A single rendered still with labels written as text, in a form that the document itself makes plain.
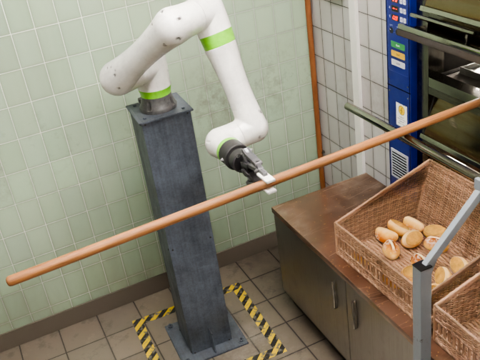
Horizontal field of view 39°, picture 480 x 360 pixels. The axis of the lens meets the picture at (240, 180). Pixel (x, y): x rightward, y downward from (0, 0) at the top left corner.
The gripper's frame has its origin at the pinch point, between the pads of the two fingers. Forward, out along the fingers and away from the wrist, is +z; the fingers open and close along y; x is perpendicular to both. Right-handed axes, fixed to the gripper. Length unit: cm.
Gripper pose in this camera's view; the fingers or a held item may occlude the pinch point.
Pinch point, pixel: (266, 182)
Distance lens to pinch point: 206.1
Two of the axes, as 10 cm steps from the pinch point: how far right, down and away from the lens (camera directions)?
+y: 1.3, 8.6, 4.9
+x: -8.9, 3.1, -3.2
